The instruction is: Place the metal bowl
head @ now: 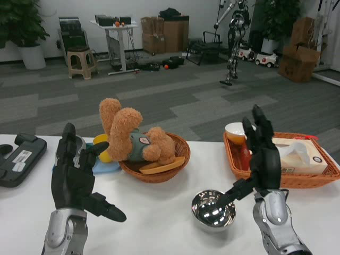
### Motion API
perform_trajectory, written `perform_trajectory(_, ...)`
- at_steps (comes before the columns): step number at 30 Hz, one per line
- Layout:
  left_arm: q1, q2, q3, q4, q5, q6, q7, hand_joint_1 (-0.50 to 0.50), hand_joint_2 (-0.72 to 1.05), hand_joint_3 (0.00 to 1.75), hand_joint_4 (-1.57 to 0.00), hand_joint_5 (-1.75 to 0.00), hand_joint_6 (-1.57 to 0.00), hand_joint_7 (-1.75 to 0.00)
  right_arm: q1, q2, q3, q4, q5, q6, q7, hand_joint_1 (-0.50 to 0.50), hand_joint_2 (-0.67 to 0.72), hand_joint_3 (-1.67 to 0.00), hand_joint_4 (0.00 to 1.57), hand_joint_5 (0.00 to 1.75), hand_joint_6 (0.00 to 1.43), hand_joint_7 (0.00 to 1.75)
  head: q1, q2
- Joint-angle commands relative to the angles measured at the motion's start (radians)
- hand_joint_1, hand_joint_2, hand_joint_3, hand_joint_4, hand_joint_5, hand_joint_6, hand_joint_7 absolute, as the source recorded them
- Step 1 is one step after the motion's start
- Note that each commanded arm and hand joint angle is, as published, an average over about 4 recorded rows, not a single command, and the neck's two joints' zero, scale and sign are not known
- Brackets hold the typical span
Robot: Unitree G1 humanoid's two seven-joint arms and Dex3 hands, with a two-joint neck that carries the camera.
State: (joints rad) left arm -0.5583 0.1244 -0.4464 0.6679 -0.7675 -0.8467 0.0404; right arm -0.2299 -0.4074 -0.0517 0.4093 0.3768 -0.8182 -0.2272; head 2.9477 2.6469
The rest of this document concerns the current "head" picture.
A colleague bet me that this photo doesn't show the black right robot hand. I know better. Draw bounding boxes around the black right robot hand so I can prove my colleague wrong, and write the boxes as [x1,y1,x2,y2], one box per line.
[218,104,282,207]

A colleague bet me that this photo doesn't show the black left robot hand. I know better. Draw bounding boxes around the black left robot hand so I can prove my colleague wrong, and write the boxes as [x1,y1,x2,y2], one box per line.
[50,122,128,223]

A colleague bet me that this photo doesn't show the shiny metal bowl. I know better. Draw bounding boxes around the shiny metal bowl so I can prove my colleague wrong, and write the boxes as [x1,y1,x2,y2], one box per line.
[191,189,237,233]

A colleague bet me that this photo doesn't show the white orange bowl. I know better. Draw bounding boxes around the white orange bowl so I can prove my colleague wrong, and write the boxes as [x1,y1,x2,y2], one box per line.
[225,122,257,146]

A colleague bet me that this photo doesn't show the red packet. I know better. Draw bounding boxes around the red packet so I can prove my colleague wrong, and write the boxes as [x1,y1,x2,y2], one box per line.
[239,144,253,171]

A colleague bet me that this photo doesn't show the beige tissue box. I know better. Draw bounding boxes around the beige tissue box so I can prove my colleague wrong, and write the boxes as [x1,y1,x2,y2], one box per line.
[270,137,330,176]

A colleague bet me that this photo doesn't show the rectangular wicker tray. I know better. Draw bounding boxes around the rectangular wicker tray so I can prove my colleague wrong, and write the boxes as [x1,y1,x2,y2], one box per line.
[223,131,340,189]

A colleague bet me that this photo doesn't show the silver grey mug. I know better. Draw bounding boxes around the silver grey mug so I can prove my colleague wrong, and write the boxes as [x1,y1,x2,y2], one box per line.
[54,134,87,168]

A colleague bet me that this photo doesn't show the black labelled device case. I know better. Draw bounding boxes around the black labelled device case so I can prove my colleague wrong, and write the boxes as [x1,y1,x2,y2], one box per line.
[0,133,48,188]

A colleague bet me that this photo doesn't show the yellow plastic cup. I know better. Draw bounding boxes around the yellow plastic cup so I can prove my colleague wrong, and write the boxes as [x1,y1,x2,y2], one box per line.
[92,134,112,163]

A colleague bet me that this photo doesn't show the brown teddy bear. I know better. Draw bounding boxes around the brown teddy bear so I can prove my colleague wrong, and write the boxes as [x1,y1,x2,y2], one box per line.
[98,97,176,165]

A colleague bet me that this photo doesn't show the black game controller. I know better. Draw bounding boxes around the black game controller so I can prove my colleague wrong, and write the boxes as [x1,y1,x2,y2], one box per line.
[0,144,11,184]

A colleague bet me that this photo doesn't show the round wicker basket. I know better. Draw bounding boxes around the round wicker basket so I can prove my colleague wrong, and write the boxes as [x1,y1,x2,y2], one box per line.
[118,132,191,183]

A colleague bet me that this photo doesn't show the orange flat plate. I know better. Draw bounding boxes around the orange flat plate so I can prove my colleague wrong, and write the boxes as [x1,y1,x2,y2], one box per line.
[139,156,186,175]

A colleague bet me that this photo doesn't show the white toy car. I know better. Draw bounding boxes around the white toy car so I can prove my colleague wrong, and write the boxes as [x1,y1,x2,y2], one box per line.
[238,45,256,61]
[254,52,279,69]

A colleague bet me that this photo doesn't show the open brown cardboard box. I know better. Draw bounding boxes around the open brown cardboard box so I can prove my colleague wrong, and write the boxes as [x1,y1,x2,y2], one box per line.
[278,17,322,82]

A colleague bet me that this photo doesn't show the white plant pot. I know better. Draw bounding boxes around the white plant pot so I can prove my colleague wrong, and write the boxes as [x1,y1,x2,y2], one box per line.
[17,44,46,70]
[261,38,279,55]

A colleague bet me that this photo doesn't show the beige plastic stool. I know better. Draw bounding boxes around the beige plastic stool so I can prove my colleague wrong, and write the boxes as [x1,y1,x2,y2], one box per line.
[66,46,98,80]

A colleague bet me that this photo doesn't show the silver black humanoid robot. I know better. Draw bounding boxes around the silver black humanoid robot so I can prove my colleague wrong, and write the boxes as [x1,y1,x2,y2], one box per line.
[214,0,252,86]

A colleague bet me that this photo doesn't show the black cases on floor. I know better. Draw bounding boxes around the black cases on floor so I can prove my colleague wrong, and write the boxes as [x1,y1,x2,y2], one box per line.
[162,55,185,69]

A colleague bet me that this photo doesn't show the white standing desk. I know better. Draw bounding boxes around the white standing desk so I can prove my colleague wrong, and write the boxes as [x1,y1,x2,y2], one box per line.
[89,20,140,76]

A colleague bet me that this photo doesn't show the dark green potted plant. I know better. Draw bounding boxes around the dark green potted plant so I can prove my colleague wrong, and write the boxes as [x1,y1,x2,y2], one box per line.
[254,0,302,42]

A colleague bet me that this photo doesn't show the black equipment rack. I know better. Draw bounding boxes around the black equipment rack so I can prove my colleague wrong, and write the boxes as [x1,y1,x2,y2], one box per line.
[57,16,90,66]

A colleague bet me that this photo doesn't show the large brown cardboard box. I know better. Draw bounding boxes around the large brown cardboard box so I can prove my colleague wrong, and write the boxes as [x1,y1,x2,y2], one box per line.
[162,15,190,53]

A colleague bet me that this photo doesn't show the black boxes on desk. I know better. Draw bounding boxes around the black boxes on desk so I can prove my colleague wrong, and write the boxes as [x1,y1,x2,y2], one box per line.
[95,14,131,27]

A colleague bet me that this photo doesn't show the stacked brown cardboard boxes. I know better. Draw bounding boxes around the stacked brown cardboard boxes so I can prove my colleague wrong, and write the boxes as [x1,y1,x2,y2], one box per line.
[140,16,166,55]

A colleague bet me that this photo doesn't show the large green leafy plant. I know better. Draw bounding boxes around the large green leafy plant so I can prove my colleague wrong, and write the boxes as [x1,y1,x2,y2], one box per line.
[0,0,50,49]

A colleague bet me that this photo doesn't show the black bag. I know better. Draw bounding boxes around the black bag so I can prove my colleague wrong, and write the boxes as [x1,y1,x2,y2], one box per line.
[158,7,182,18]

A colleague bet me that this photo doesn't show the black folded metal frame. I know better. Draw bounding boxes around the black folded metal frame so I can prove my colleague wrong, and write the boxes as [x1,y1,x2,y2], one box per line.
[185,31,230,66]

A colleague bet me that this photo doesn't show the black cable bundle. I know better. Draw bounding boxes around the black cable bundle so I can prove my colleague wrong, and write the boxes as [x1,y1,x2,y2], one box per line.
[138,61,162,72]

